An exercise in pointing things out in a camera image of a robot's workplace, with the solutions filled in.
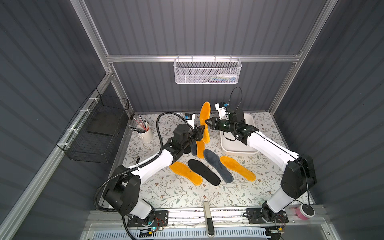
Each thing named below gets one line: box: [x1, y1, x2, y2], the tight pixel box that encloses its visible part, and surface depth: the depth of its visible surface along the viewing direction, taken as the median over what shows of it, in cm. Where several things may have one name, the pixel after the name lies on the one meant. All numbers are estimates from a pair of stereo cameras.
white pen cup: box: [136, 122, 154, 143], surface depth 101 cm
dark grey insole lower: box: [203, 149, 234, 183], surface depth 93 cm
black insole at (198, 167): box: [187, 159, 221, 186], surface depth 91 cm
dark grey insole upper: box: [191, 140, 197, 157], surface depth 100 cm
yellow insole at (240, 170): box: [220, 156, 257, 182], surface depth 92 cm
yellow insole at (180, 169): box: [169, 161, 203, 186], surface depth 90 cm
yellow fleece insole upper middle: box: [195, 139, 206, 159], surface depth 99 cm
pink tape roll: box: [295, 204, 316, 220], surface depth 73 cm
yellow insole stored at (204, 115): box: [199, 101, 211, 144], surface depth 82 cm
